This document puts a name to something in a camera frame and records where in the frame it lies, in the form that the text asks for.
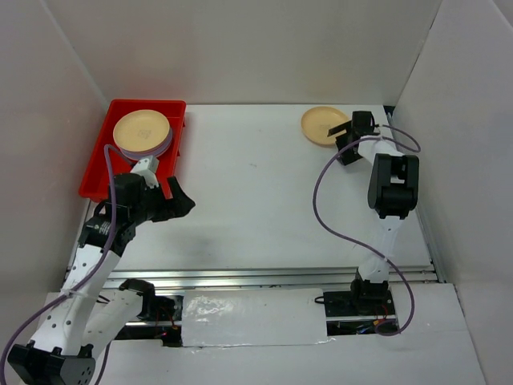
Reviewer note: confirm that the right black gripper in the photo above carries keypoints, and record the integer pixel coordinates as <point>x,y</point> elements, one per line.
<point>341,139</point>

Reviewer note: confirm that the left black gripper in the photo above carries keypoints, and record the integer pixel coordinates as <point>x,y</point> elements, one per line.
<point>177,206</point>

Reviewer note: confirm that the yellow plate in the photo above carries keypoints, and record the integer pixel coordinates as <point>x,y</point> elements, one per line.
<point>141,131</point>
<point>316,122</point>

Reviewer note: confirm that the purple plate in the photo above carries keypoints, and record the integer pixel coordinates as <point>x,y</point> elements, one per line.
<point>156,151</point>

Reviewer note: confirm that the pink plate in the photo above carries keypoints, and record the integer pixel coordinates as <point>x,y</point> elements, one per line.
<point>140,159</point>

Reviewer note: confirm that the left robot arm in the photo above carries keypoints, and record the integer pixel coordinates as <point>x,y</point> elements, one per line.
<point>66,346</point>

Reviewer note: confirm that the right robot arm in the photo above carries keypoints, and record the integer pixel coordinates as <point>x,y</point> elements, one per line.
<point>392,195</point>

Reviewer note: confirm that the red plastic bin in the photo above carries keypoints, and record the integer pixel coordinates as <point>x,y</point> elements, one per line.
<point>95,180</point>

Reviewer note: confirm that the white taped cover panel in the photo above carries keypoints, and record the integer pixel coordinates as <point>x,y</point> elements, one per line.
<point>240,318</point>

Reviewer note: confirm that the aluminium rail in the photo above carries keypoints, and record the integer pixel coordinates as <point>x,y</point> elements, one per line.
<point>234,279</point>

